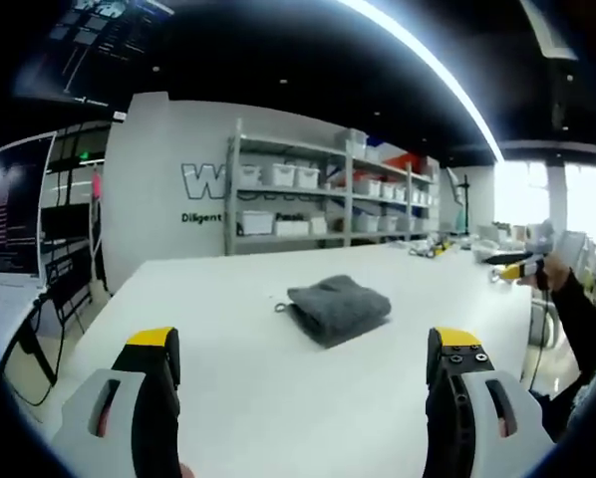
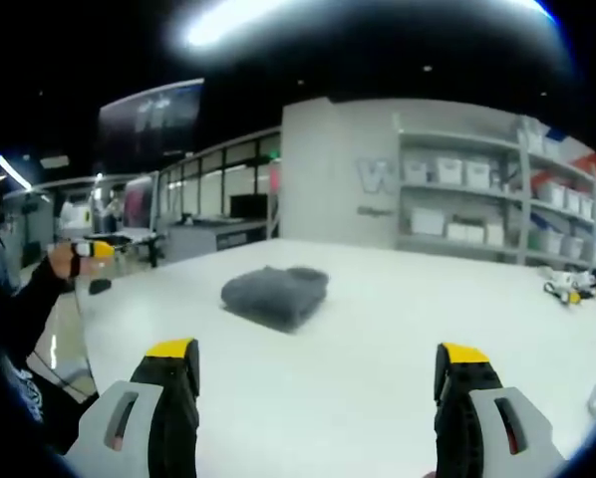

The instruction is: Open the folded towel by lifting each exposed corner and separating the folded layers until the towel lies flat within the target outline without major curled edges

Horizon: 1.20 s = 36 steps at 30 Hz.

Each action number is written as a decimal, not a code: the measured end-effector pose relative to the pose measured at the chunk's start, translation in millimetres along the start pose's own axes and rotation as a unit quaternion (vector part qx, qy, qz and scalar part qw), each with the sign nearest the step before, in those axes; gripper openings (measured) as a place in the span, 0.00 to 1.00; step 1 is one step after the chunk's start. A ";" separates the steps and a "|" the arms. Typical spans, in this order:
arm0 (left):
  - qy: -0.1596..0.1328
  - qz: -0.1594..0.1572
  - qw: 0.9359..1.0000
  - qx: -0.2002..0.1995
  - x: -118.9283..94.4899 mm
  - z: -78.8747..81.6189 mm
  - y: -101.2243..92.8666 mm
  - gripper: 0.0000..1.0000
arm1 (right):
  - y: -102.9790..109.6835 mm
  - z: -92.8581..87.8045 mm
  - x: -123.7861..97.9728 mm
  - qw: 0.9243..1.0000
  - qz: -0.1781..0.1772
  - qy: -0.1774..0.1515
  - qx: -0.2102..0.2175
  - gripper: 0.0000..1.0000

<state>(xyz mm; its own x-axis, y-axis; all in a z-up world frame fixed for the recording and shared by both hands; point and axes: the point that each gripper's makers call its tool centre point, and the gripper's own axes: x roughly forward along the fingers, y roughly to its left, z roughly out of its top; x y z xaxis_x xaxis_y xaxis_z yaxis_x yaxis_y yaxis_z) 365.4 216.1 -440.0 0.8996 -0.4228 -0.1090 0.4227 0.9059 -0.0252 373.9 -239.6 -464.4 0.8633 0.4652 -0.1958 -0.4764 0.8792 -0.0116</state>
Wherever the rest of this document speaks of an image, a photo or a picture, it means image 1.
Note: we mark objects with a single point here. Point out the black chair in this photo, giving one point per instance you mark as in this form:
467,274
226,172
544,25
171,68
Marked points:
69,279

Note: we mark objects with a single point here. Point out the person's right hand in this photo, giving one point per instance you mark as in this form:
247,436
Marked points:
559,274

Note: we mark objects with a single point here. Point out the person's left hand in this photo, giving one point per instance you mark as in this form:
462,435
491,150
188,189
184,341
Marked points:
187,471

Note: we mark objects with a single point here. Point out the grey towel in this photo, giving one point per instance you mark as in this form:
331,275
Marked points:
335,309

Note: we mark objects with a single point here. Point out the rows of white storage bins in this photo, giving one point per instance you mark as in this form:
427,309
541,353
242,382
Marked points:
358,189

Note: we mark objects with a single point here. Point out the computer monitor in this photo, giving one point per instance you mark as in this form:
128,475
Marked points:
11,214

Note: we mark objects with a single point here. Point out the white chair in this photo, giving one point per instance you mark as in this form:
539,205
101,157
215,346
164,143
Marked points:
547,323

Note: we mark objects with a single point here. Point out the pink hanging item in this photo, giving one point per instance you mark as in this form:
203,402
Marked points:
97,186

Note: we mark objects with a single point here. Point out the long ceiling light strip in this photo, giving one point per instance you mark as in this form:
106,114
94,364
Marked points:
442,74

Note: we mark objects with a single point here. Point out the small yellow and black parts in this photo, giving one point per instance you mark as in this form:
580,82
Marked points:
435,247

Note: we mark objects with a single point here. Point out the grey metal shelving unit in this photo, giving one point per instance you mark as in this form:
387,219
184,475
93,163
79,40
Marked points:
345,199

